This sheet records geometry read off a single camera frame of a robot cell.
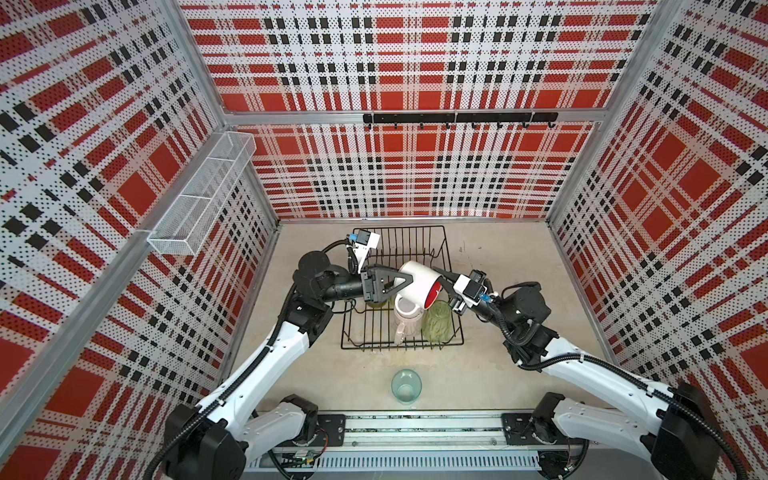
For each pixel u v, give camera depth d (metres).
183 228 0.92
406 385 0.80
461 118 0.91
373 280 0.56
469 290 0.51
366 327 0.90
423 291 0.60
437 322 0.79
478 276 0.59
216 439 0.37
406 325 0.81
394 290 0.58
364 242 0.60
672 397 0.42
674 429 0.39
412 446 0.73
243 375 0.44
